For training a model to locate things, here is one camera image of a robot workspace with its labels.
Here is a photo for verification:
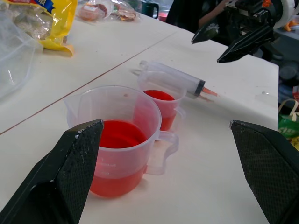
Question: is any dark green mug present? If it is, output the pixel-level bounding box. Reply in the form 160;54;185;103
141;0;160;19

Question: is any clear packet of brown snacks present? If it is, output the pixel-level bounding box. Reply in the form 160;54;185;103
111;0;141;23

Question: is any small clear measuring cup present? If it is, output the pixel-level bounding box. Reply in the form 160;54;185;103
137;70;187;132

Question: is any clear plastic bag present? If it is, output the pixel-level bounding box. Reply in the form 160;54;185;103
0;11;44;99

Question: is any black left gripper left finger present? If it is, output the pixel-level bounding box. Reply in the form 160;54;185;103
0;119;104;224

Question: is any yellow snack bag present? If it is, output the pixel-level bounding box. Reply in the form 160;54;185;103
0;0;78;57

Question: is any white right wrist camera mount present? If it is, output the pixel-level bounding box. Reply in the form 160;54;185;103
272;0;299;30

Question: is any green shopping bag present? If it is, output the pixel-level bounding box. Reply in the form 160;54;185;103
278;98;299;141

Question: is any large clear measuring cup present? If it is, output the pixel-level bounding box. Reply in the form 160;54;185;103
63;85;180;198

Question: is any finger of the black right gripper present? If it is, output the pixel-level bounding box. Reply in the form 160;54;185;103
191;23;221;45
217;25;275;64

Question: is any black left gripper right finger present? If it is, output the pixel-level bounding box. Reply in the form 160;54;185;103
229;119;299;224

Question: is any person in black clothing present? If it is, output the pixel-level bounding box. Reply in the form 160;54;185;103
165;0;234;45

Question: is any clear packet of red snacks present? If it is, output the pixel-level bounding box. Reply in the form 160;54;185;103
76;0;115;23

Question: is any clear syringe with orange tip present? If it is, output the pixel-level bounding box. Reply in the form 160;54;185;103
131;60;220;102

